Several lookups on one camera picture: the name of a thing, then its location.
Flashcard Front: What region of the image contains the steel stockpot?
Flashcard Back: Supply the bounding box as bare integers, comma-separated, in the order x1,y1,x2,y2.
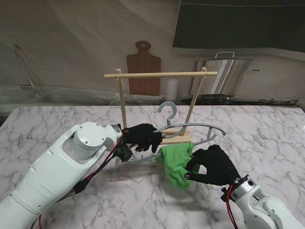
187,51,259,97

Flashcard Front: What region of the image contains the red black left arm cable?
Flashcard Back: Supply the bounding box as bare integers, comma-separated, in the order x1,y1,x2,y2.
38,133,127,229

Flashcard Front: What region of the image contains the white candle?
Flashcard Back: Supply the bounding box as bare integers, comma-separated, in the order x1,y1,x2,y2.
166,78,179,102

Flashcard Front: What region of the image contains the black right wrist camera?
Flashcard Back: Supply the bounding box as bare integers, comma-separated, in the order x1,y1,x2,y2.
220,186,235,203

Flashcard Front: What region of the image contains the grey clothes hanger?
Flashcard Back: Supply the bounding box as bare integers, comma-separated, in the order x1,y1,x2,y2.
115,102,226,167

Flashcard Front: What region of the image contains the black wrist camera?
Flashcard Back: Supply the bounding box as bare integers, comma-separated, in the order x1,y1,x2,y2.
220,186,235,203
115,145,133,163

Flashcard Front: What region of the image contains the brown wooden cutting board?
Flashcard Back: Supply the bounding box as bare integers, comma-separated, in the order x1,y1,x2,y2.
126,41,162,96

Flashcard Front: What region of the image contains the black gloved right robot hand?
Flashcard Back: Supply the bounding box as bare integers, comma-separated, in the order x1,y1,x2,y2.
184,145,241,187

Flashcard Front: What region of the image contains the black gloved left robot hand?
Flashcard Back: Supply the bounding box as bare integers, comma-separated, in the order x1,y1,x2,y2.
122,123,166,154

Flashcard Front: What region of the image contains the green microfibre towel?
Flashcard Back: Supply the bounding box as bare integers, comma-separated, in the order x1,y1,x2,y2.
155,142,200,190

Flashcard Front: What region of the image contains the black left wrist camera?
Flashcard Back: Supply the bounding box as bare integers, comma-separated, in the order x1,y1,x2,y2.
115,145,133,163

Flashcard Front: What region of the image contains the wooden rack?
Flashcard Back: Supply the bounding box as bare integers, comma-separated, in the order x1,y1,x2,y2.
103,67,218,145

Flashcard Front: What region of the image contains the red black arm cable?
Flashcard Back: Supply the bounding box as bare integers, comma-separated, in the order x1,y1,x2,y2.
38,133,127,229
225,183,239,229

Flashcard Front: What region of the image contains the red black right arm cable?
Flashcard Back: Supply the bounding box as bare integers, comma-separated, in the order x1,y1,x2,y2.
225,183,239,229

